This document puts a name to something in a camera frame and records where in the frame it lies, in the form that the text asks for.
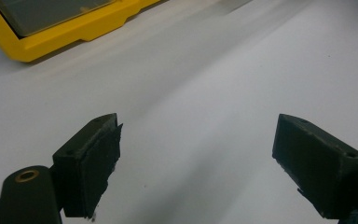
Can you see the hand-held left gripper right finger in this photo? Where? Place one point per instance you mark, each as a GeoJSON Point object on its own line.
{"type": "Point", "coordinates": [315, 163]}

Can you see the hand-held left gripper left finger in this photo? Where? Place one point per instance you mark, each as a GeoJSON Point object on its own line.
{"type": "Point", "coordinates": [82, 163]}

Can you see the yellow plastic organizer box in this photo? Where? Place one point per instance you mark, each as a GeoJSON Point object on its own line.
{"type": "Point", "coordinates": [59, 39]}

